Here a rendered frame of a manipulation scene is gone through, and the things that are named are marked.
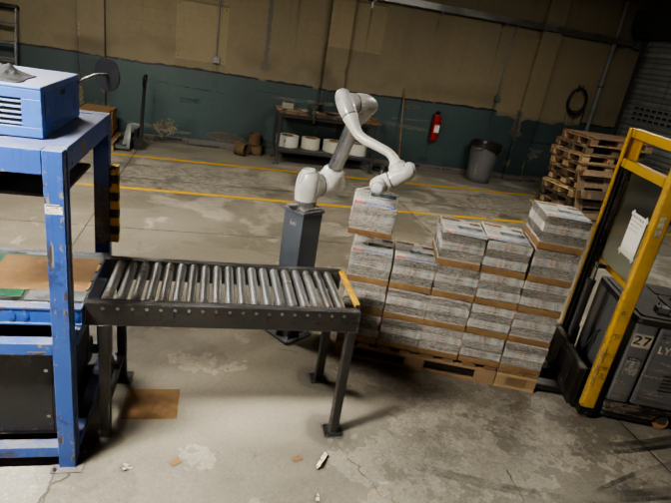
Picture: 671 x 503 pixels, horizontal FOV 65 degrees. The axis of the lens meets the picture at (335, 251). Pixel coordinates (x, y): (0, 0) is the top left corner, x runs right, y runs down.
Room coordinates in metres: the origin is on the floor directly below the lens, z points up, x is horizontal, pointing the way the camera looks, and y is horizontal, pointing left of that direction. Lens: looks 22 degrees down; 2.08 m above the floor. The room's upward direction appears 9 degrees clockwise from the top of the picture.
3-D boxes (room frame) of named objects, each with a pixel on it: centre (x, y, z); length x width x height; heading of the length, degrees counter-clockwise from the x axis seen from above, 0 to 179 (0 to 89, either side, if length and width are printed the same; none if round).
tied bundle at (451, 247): (3.40, -0.82, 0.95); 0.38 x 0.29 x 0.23; 178
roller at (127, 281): (2.40, 1.04, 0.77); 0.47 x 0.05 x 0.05; 15
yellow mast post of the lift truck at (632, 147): (3.67, -1.87, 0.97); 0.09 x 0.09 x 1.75; 87
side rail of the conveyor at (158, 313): (2.29, 0.47, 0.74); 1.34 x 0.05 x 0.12; 105
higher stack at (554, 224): (3.37, -1.42, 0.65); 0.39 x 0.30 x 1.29; 177
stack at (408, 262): (3.41, -0.69, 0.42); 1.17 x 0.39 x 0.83; 87
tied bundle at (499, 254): (3.38, -1.12, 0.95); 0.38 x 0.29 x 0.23; 176
